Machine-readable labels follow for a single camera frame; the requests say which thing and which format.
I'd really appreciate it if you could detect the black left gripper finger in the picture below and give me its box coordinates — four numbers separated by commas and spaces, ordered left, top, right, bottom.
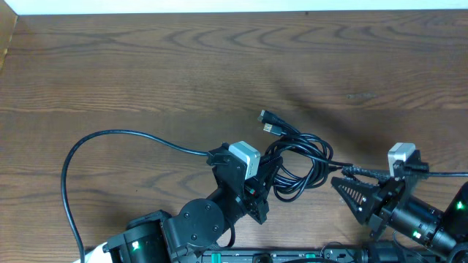
261, 173, 278, 193
257, 153, 283, 175

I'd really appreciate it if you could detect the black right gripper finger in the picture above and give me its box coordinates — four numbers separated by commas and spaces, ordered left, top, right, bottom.
341, 166, 391, 182
331, 177, 380, 224

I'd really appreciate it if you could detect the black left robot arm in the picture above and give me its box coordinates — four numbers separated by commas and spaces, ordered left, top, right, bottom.
84, 141, 283, 262

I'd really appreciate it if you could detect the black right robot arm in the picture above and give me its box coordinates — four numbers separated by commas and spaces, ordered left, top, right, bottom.
331, 142, 467, 262

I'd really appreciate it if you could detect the wooden panel at left edge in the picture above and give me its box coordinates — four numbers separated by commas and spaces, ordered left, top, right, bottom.
0, 0, 18, 69

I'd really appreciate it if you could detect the black right camera cable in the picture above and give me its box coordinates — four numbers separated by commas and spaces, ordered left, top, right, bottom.
420, 171, 468, 178

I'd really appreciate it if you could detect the black camera cable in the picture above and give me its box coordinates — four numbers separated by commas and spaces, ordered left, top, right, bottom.
60, 129, 210, 263
420, 171, 468, 178

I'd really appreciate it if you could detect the black left camera cable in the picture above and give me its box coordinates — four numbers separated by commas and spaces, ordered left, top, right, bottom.
60, 129, 210, 263

